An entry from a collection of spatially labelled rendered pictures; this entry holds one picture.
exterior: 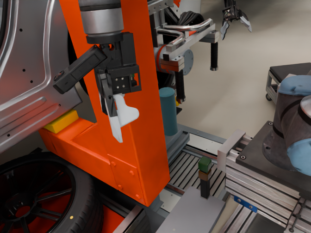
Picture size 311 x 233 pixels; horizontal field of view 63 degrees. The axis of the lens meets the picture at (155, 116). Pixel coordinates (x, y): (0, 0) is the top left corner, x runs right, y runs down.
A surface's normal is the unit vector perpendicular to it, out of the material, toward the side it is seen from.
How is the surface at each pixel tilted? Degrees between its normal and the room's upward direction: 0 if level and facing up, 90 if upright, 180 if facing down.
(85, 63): 83
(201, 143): 0
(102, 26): 81
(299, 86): 8
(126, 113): 49
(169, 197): 0
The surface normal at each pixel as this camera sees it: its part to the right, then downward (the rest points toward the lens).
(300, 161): -0.23, 0.68
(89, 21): -0.44, 0.41
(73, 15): -0.59, 0.52
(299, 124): -0.98, 0.07
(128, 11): 0.80, 0.26
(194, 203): -0.12, -0.81
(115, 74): 0.34, 0.37
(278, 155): -0.76, 0.18
